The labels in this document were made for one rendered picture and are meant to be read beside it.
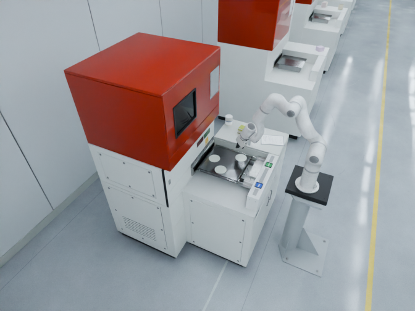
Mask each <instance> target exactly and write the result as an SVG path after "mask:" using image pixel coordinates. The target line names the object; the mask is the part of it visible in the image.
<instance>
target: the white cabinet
mask: <svg viewBox="0 0 415 311"><path fill-rule="evenodd" d="M286 148H287V147H286ZM286 148H285V151H286ZM285 151H284V153H283V155H282V158H281V159H280V162H279V164H278V166H277V169H276V171H275V173H274V175H273V177H272V180H271V182H270V184H269V187H268V189H267V191H266V193H265V195H264V197H263V200H262V202H261V204H260V206H259V208H258V211H257V213H256V215H255V217H254V218H253V217H250V216H247V215H245V214H242V213H239V212H237V211H234V210H232V209H228V208H226V207H223V206H221V205H218V204H215V203H213V202H210V201H207V200H205V199H202V198H200V197H196V196H194V195H191V194H188V193H186V192H183V205H184V213H185V227H186V235H187V242H189V243H190V244H192V245H194V246H196V247H199V248H201V249H204V250H205V251H208V252H210V253H212V254H215V255H217V256H219V257H222V258H223V259H226V260H229V261H231V262H233V263H235V264H237V265H240V266H244V267H246V266H247V264H248V261H249V259H250V257H251V254H252V252H253V249H254V247H255V245H256V242H257V240H258V237H259V235H260V233H261V230H262V228H263V226H264V223H265V221H266V218H267V216H268V213H269V211H270V208H271V206H272V203H273V201H274V199H275V195H276V192H277V187H278V183H279V178H280V173H281V170H282V165H283V160H284V156H285Z"/></svg>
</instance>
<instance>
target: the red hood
mask: <svg viewBox="0 0 415 311"><path fill-rule="evenodd" d="M64 74H65V77H66V80H67V83H68V86H69V88H70V92H71V94H72V97H73V101H74V103H75V107H76V109H77V112H78V115H79V117H80V121H81V123H82V127H83V130H84V132H85V136H86V139H87V141H88V143H90V144H93V145H95V146H99V147H102V148H104V149H107V150H110V151H112V152H116V153H118V154H122V155H123V156H127V157H130V158H132V159H135V160H139V161H141V162H144V163H146V164H150V165H152V166H155V167H158V168H161V169H163V170H167V171H169V172H171V170H172V169H173V168H174V167H175V166H176V165H177V164H178V162H179V161H180V160H181V158H182V157H183V156H184V155H185V154H186V153H187V152H188V150H189V149H190V148H191V147H192V145H194V143H195V142H196V141H197V139H198V138H199V137H200V136H201V135H202V134H203V133H204V131H205V130H206V129H207V127H208V126H209V125H210V124H211V123H212V122H213V121H214V119H215V118H216V117H217V116H218V114H219V90H220V46H214V45H210V44H203V43H197V42H192V41H186V40H182V39H175V38H169V37H165V36H158V35H151V34H147V33H140V32H138V33H136V34H134V35H132V36H130V37H128V38H126V39H124V40H122V41H120V42H118V43H116V44H114V45H112V46H110V47H108V48H106V49H104V50H102V51H100V52H98V53H96V54H94V55H92V56H90V57H88V58H86V59H84V60H82V61H81V62H79V63H77V64H75V65H73V66H71V67H69V68H67V69H65V70H64Z"/></svg>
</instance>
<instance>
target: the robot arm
mask: <svg viewBox="0 0 415 311"><path fill-rule="evenodd" d="M274 107H275V108H277V109H278V110H279V111H280V112H281V113H282V114H283V115H284V116H286V117H289V118H295V120H296V125H297V127H298V129H299V131H300V133H301V135H302V136H303V138H305V139H307V140H308V141H309V143H310V147H309V150H308V153H307V155H306V161H305V165H304V169H303V172H302V176H301V177H298V178H297V179H296V181H295V185H296V187H297V188H298V189H299V190H300V191H302V192H304V193H310V194H311V193H315V192H317V191H318V189H319V184H318V182H317V177H318V175H319V172H320V169H321V166H322V163H323V160H324V156H325V153H326V150H327V143H326V141H325V139H324V138H323V137H322V136H321V135H320V134H319V133H318V132H317V131H316V130H315V129H314V127H313V125H312V123H311V120H310V118H309V114H308V107H307V104H306V101H305V100H304V98H303V97H302V96H293V97H292V98H291V99H290V101H289V102H287V101H286V99H285V98H284V97H283V96H282V95H281V94H277V93H272V94H270V95H268V97H266V99H265V100H264V102H263V103H262V104H261V106H260V107H259V109H258V110H257V111H256V112H255V114H254V115H253V117H252V119H253V122H254V124H253V123H251V122H249V123H247V124H246V126H245V127H244V129H243V131H242V132H241V133H240V134H239V135H238V136H237V138H236V141H237V146H236V148H239V147H241V148H242V149H243V148H244V147H245V146H246V145H247V144H248V140H250V141H252V142H253V143H257V142H258V141H259V140H260V139H261V138H262V136H263V134H264V122H263V121H264V120H265V119H266V117H267V116H268V115H269V114H270V113H271V111H272V110H273V109H274ZM256 128H257V133H256V132H255V130H256Z"/></svg>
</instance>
